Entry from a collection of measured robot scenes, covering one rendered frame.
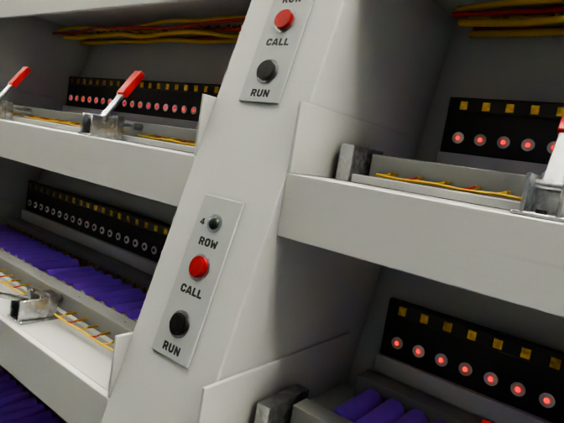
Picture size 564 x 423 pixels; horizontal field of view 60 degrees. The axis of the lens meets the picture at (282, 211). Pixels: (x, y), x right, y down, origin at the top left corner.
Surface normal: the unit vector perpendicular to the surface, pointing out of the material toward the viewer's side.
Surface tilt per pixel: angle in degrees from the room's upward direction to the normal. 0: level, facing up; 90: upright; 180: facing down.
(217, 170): 90
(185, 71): 90
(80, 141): 105
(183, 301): 90
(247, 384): 90
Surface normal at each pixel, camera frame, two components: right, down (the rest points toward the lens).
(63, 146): -0.60, -0.01
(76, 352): 0.16, -0.98
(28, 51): 0.78, 0.19
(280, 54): -0.54, -0.27
